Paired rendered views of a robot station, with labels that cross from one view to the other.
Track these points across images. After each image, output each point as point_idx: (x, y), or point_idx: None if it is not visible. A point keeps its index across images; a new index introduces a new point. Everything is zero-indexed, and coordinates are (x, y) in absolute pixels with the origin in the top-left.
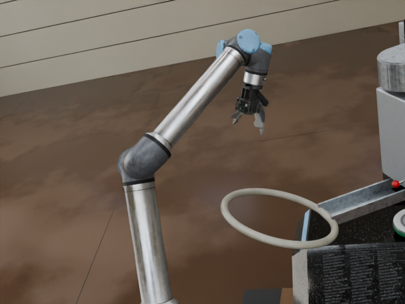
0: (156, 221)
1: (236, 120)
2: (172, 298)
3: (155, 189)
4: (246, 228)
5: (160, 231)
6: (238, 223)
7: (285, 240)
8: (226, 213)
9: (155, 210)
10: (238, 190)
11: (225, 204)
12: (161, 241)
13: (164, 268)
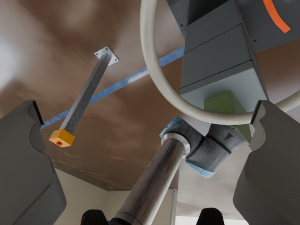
0: (161, 198)
1: (39, 122)
2: (184, 145)
3: (144, 223)
4: (233, 124)
5: (165, 188)
6: (218, 123)
7: (295, 106)
8: (189, 114)
9: (157, 208)
10: (145, 19)
11: (171, 94)
12: (168, 181)
13: (177, 166)
